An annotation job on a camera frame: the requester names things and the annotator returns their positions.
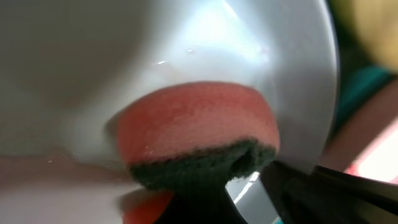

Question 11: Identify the white plate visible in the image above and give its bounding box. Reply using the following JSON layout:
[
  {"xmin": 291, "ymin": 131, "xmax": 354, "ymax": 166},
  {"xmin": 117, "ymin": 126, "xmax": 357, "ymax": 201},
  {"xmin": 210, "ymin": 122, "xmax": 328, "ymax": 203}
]
[{"xmin": 345, "ymin": 119, "xmax": 398, "ymax": 185}]

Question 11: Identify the green rimmed plate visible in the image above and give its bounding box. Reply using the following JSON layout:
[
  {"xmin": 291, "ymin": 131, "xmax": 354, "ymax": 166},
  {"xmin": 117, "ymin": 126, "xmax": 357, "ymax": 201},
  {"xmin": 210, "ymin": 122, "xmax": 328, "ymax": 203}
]
[{"xmin": 330, "ymin": 0, "xmax": 397, "ymax": 73}]

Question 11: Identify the green and red sponge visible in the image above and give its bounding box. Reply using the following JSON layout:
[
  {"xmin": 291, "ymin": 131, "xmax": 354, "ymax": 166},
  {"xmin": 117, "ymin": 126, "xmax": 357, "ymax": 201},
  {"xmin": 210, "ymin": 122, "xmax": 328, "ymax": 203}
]
[{"xmin": 116, "ymin": 81, "xmax": 280, "ymax": 224}]

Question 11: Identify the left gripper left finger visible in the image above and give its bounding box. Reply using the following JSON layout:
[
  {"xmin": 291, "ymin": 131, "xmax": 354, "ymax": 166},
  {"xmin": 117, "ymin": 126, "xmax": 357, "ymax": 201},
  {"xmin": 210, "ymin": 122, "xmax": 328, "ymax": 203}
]
[{"xmin": 155, "ymin": 187, "xmax": 246, "ymax": 224}]

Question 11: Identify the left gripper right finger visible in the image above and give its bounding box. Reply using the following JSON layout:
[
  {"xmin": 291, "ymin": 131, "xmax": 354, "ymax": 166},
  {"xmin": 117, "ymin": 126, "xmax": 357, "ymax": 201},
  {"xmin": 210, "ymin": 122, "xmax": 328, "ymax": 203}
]
[{"xmin": 261, "ymin": 162, "xmax": 397, "ymax": 224}]

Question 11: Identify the teal plastic serving tray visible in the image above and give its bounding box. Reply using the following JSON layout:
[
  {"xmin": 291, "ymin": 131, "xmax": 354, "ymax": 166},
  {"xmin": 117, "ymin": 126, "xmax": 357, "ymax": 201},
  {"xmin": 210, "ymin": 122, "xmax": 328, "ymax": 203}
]
[{"xmin": 328, "ymin": 1, "xmax": 397, "ymax": 133}]

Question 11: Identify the light blue plate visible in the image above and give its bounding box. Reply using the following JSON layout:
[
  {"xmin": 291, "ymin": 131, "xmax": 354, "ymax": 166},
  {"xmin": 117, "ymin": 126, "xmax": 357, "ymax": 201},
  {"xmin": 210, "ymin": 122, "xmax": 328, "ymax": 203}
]
[{"xmin": 1, "ymin": 0, "xmax": 338, "ymax": 223}]

